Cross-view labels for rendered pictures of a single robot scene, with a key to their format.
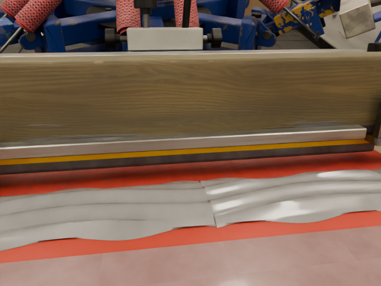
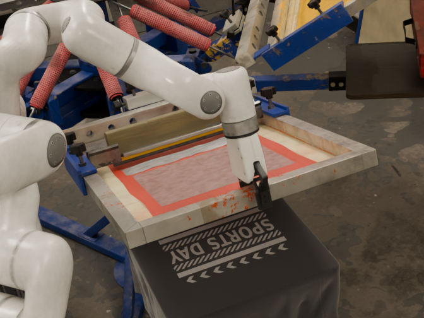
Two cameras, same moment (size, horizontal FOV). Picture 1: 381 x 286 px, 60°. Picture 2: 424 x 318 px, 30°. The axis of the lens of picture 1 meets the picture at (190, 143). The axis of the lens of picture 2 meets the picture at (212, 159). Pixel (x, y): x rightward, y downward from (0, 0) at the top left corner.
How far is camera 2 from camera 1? 191 cm
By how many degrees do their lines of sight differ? 7
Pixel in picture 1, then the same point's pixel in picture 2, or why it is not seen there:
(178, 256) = (182, 161)
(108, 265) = (168, 166)
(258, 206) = (200, 149)
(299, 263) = (208, 154)
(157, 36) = (141, 98)
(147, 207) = (171, 156)
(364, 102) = not seen: hidden behind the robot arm
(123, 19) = (111, 89)
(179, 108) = (171, 130)
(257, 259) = (200, 156)
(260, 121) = (197, 127)
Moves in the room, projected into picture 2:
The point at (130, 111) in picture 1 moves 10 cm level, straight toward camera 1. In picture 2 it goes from (157, 134) to (170, 151)
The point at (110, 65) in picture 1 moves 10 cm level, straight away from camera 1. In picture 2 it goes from (149, 122) to (135, 108)
